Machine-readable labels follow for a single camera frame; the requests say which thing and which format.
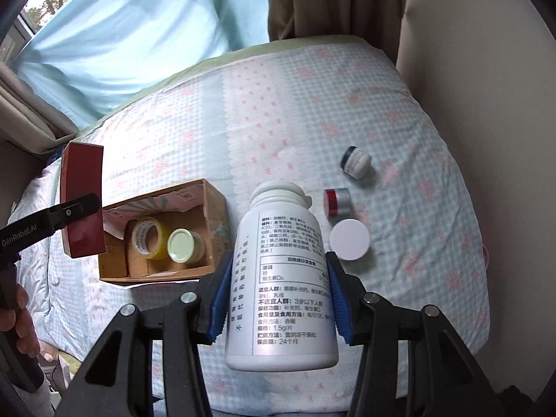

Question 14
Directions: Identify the red rectangular box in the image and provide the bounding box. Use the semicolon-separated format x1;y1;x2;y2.
61;141;106;258

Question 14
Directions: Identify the pale green lidded jar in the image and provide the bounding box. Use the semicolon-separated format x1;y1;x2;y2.
167;228;206;265

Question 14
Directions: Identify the yellow tape roll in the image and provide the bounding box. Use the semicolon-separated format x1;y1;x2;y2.
126;216;171;276

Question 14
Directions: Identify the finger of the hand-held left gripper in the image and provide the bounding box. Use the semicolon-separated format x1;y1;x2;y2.
0;194;103;253

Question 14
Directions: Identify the beige curtain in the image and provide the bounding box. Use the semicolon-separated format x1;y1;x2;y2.
263;0;411;65

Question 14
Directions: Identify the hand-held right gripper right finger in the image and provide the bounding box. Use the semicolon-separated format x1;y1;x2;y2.
325;251;535;417

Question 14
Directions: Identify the person's left hand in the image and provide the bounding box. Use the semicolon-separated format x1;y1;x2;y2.
0;284;41;359

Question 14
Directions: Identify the white round lidded jar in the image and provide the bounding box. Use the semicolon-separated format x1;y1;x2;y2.
329;219;371;261

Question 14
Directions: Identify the light blue sheer curtain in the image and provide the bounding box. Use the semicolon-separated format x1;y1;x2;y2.
11;0;272;129

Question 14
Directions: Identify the silver jar with red band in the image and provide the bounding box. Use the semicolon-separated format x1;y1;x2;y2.
324;188;352;217

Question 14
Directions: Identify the white jar with black lid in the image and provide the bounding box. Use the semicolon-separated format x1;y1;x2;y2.
340;145;373;179

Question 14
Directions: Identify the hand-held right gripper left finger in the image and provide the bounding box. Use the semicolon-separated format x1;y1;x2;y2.
54;250;235;417

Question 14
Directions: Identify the cardboard box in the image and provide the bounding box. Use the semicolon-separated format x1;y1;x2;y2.
98;178;232;286

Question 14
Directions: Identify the checkered floral blanket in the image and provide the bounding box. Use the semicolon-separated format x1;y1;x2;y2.
9;37;493;417

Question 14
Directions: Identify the white pill bottle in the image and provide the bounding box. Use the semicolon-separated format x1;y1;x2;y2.
225;181;340;373

